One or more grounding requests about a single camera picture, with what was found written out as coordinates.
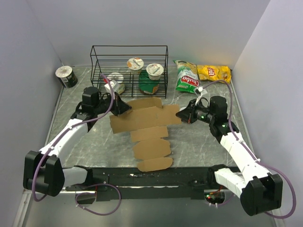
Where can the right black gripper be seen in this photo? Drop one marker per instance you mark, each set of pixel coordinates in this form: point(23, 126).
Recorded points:
point(188, 114)

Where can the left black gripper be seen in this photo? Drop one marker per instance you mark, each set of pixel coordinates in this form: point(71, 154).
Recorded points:
point(119, 106)

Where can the brown cardboard box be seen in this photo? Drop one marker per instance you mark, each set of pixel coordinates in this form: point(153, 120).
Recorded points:
point(147, 122)

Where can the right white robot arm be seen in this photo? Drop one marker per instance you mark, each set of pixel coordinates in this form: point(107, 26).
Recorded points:
point(258, 190)

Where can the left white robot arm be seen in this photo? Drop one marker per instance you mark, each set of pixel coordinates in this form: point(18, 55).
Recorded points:
point(43, 170)

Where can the pale yogurt cup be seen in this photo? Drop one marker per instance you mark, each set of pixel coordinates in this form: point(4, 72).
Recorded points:
point(119, 78)

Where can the green lidded brown jar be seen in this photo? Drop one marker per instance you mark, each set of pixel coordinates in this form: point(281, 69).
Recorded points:
point(146, 85)

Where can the green Chuba chips bag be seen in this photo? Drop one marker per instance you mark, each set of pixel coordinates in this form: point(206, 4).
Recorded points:
point(188, 79)

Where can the orange yogurt cup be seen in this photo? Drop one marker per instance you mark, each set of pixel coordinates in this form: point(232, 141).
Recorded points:
point(135, 65)

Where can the yellow Lays chips bag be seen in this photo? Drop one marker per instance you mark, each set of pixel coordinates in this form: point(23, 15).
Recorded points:
point(214, 73)

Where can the white yogurt cup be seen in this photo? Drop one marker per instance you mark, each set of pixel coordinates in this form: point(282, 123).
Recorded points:
point(154, 71)

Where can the black chips can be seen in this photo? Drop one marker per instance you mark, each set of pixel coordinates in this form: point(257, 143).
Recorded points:
point(66, 76)

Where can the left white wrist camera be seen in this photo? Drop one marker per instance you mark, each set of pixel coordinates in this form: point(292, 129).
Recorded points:
point(111, 87)

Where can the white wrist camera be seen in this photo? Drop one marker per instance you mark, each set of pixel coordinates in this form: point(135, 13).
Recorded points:
point(111, 87)
point(199, 91)

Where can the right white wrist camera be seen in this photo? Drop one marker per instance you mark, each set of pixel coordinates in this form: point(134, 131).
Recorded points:
point(199, 91)

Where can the aluminium rail frame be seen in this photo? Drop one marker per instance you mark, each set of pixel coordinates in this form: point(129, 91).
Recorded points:
point(275, 214)

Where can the black wire rack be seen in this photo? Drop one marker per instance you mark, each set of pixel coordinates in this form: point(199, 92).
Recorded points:
point(106, 59)

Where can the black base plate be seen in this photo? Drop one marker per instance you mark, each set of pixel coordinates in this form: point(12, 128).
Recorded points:
point(174, 182)

